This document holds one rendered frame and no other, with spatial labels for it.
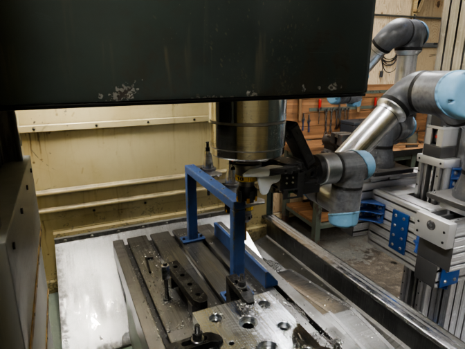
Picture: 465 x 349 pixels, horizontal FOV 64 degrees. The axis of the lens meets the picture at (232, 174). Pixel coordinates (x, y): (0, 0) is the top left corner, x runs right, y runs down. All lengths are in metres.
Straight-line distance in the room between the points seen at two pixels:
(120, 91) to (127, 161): 1.21
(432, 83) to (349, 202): 0.37
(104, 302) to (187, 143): 0.79
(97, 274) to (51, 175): 0.46
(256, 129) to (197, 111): 1.11
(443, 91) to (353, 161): 0.29
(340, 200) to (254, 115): 0.36
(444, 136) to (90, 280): 1.54
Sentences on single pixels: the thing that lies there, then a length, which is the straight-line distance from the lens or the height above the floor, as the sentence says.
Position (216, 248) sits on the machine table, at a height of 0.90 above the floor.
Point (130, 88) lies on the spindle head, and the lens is 0.57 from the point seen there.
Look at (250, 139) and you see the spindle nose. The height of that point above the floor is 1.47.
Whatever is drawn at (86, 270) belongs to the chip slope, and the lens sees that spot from 1.73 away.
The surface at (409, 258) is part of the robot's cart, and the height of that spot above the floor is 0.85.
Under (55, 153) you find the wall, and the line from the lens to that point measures 1.73.
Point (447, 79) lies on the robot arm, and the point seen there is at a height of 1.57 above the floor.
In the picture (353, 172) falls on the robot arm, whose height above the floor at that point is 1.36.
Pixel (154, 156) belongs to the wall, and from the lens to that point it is 1.78.
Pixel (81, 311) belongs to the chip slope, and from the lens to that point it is 1.63.
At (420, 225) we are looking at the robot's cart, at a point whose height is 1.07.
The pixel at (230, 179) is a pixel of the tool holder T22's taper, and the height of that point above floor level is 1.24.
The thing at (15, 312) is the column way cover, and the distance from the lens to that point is 0.53.
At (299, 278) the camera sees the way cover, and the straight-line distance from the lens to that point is 1.73.
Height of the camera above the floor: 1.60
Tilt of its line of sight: 16 degrees down
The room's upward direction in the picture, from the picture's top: straight up
